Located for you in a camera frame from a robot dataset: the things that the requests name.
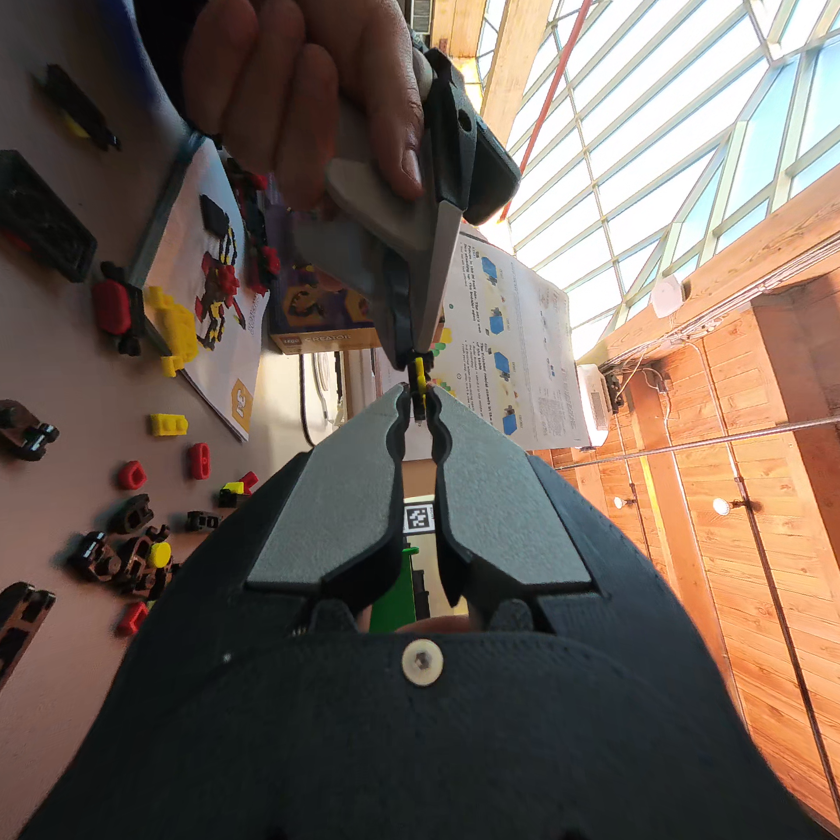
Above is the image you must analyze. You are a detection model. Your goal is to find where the pile of lego pieces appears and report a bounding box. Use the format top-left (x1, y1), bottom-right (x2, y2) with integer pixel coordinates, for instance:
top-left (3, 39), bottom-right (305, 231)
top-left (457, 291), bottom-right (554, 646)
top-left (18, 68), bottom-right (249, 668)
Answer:
top-left (0, 63), bottom-right (261, 691)

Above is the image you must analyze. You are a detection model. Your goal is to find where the open spider instruction booklet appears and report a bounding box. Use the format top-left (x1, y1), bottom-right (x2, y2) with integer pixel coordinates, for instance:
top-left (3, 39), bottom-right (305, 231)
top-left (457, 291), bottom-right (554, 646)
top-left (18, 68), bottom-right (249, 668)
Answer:
top-left (124, 133), bottom-right (271, 441)

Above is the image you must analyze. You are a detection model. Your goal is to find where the green plastic bin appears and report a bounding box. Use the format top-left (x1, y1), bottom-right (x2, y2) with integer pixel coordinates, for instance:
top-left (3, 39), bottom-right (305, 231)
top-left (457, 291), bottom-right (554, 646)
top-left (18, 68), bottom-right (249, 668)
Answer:
top-left (368, 537), bottom-right (420, 635)

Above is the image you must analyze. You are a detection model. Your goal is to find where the red yellow black lego model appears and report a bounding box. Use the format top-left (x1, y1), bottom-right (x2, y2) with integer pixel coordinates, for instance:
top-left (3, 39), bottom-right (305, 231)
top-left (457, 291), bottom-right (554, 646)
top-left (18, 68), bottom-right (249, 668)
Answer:
top-left (193, 157), bottom-right (282, 353)

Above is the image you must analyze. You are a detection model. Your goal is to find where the person's left hand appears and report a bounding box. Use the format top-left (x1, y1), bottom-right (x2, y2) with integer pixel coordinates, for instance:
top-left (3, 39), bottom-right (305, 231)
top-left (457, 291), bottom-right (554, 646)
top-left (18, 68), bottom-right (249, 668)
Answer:
top-left (180, 0), bottom-right (428, 212)

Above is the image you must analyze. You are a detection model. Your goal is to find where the small marker tag card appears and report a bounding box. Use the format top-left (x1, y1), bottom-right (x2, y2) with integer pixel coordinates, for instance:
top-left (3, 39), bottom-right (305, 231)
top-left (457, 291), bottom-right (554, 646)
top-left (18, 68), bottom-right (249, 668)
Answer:
top-left (399, 498), bottom-right (438, 537)

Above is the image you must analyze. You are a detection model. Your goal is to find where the person's left forearm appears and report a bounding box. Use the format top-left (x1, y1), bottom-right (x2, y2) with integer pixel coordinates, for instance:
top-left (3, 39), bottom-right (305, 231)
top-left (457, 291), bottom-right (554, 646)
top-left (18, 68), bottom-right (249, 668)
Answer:
top-left (131, 0), bottom-right (215, 120)

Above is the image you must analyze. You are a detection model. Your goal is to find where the purple lego set box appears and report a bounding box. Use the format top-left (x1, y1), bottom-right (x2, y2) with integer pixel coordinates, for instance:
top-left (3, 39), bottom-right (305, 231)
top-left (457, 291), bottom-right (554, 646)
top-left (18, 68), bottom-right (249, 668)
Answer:
top-left (269, 257), bottom-right (395, 357)

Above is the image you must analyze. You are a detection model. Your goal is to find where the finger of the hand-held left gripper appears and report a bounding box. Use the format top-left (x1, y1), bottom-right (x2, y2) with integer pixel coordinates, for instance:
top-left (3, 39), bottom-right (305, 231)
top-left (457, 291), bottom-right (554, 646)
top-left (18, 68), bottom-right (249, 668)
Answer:
top-left (413, 193), bottom-right (466, 367)
top-left (357, 243), bottom-right (423, 371)

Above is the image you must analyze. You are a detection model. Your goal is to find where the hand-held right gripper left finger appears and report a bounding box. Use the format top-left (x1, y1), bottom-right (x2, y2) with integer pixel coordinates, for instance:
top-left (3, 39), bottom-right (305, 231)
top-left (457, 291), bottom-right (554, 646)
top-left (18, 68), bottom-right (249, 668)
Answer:
top-left (247, 384), bottom-right (410, 612)

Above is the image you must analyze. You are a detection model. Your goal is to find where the printed instruction sheet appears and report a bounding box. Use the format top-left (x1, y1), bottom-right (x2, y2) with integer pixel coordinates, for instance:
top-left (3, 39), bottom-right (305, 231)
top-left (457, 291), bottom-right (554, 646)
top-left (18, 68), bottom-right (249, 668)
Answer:
top-left (428, 229), bottom-right (593, 454)

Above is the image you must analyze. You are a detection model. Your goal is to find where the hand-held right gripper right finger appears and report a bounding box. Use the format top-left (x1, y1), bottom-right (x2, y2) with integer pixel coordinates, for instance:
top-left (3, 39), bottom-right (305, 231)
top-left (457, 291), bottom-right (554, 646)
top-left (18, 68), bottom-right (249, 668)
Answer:
top-left (428, 388), bottom-right (593, 618)

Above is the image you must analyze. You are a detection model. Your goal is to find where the black red lego leg piece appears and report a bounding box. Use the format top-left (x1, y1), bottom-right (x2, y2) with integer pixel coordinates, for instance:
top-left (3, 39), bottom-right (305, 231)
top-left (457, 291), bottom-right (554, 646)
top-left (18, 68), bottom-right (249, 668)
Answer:
top-left (410, 352), bottom-right (432, 420)

